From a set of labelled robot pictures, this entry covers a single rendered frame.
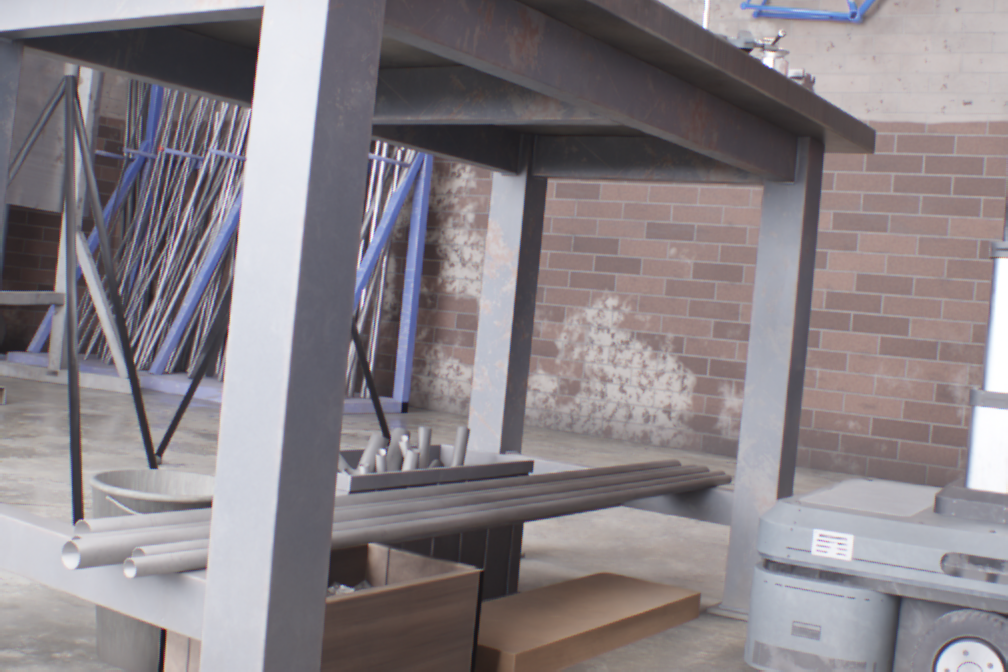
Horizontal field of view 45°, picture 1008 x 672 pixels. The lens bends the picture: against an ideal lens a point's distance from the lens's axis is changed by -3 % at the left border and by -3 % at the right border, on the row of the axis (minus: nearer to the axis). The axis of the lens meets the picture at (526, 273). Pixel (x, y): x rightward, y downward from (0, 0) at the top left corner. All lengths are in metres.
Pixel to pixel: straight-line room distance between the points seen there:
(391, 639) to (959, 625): 0.73
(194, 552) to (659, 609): 0.98
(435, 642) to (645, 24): 0.77
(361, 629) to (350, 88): 0.59
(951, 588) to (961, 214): 3.09
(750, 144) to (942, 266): 2.74
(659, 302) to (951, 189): 1.24
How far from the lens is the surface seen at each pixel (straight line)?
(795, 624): 1.77
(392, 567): 1.65
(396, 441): 2.00
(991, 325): 1.89
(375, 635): 1.42
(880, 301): 4.74
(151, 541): 1.28
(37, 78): 5.19
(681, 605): 2.12
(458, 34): 1.32
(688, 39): 1.61
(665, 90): 1.73
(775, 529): 1.76
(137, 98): 7.06
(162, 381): 5.38
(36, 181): 5.21
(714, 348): 4.97
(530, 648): 1.71
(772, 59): 1.95
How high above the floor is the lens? 0.49
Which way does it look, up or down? 2 degrees up
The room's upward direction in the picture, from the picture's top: 6 degrees clockwise
